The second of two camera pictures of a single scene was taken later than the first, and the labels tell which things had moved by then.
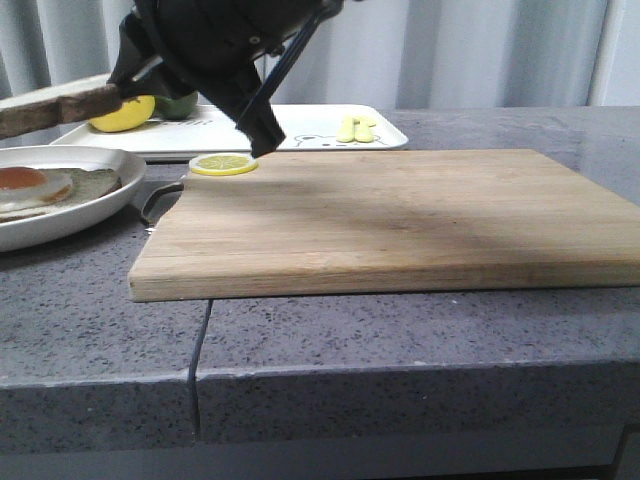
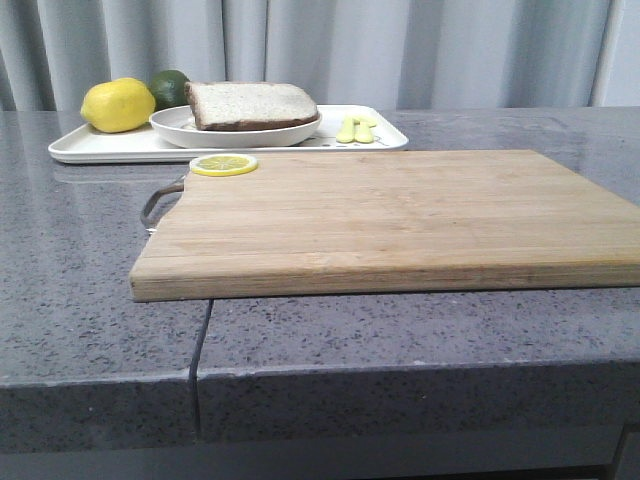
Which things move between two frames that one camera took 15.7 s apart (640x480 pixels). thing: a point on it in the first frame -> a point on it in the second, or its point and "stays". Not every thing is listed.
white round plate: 24,231 -> 178,125
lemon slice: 223,164 stays
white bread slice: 21,119 -> 219,106
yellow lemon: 132,113 stays
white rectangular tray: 208,134 stays
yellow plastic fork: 346,130 stays
